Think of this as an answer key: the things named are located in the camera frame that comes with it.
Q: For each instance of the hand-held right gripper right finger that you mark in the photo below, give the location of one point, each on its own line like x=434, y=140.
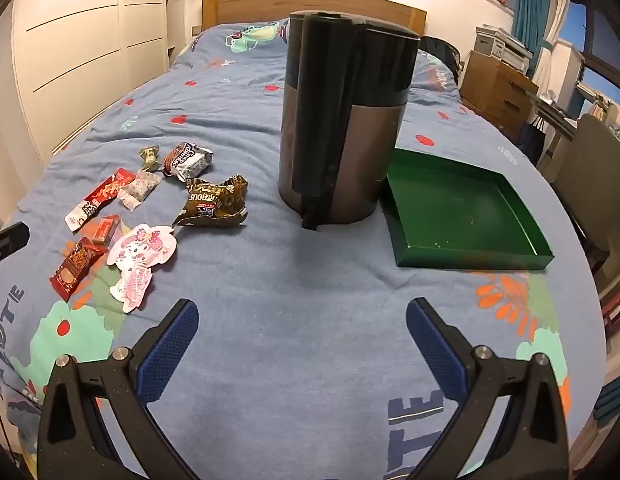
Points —
x=437, y=355

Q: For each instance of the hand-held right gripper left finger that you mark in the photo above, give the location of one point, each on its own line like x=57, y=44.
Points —
x=170, y=350

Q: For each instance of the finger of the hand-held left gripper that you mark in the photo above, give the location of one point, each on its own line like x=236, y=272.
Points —
x=7, y=242

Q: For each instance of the red-brown biscuit stick packet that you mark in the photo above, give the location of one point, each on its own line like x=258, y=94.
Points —
x=75, y=270

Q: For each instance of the pink cartoon-shaped packet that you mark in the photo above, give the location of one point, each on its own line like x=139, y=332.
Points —
x=137, y=260

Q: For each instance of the small red snack packet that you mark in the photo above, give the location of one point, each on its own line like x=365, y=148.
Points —
x=102, y=229

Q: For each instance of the green tray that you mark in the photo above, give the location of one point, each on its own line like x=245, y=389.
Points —
x=459, y=210

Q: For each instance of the brown snack packet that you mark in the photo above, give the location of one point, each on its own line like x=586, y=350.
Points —
x=212, y=202

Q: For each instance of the crinkled cookie snack packet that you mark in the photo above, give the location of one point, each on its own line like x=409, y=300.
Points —
x=187, y=159

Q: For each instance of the long red snack packet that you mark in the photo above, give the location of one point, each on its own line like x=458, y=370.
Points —
x=97, y=200

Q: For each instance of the printed blue blanket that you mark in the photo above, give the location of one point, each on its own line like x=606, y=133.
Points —
x=290, y=285

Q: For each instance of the teal stacked panels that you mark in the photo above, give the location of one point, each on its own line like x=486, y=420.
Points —
x=614, y=400

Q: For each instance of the pink step stool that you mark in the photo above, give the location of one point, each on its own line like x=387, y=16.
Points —
x=617, y=310

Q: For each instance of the white wardrobe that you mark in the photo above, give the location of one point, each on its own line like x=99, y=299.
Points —
x=90, y=35

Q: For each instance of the grey chair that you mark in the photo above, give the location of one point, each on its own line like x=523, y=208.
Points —
x=589, y=175

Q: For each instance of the dark shopping bag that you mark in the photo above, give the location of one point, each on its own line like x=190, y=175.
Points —
x=532, y=137

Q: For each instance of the black and bronze kettle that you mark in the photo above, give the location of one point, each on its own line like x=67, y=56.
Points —
x=340, y=135

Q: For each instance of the wooden drawer cabinet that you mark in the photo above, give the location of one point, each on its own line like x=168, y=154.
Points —
x=494, y=90

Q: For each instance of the black backpack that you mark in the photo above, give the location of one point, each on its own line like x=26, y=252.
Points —
x=442, y=55

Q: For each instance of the grey printer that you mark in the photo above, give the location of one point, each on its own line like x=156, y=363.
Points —
x=502, y=47

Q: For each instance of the wooden headboard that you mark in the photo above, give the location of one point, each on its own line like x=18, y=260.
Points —
x=250, y=7

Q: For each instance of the teal curtain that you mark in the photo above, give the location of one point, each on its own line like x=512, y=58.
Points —
x=534, y=0

